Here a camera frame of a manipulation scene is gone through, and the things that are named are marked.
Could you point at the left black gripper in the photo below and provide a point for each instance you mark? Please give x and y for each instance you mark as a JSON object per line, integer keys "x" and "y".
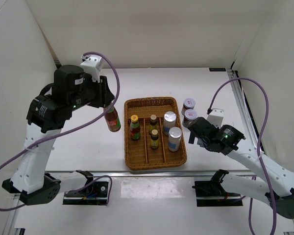
{"x": 104, "y": 96}

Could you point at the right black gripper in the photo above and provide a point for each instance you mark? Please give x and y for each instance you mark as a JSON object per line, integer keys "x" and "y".
{"x": 191, "y": 138}

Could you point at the white shaker silver lid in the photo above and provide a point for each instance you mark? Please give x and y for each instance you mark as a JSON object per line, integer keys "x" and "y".
{"x": 168, "y": 121}
{"x": 174, "y": 140}

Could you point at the dark jar white lid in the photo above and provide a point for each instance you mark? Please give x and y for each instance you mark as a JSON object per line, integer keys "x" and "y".
{"x": 188, "y": 103}
{"x": 189, "y": 116}

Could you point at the red sauce bottle yellow cap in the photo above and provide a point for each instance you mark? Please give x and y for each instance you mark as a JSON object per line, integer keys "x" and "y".
{"x": 135, "y": 130}

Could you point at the small yellow bottle beige cap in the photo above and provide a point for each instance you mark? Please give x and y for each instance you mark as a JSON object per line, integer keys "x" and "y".
{"x": 152, "y": 123}

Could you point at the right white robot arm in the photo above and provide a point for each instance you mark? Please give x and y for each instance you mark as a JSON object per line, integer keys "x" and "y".
{"x": 276, "y": 188}

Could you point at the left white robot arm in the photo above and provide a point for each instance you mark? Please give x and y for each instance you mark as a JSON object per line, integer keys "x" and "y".
{"x": 30, "y": 180}

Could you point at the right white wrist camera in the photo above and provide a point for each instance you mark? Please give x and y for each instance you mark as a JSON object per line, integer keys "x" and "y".
{"x": 216, "y": 117}

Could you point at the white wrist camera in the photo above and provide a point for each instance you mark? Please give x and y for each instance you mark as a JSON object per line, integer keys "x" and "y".
{"x": 92, "y": 64}
{"x": 216, "y": 117}

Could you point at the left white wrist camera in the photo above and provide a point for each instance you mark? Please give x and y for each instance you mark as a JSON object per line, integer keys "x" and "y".
{"x": 92, "y": 64}

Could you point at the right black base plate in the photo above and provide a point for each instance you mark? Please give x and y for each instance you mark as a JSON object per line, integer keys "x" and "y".
{"x": 211, "y": 194}

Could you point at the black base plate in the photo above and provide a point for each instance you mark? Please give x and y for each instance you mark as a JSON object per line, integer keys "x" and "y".
{"x": 97, "y": 194}
{"x": 211, "y": 194}

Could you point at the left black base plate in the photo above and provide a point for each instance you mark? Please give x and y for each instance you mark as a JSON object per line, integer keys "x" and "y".
{"x": 97, "y": 194}

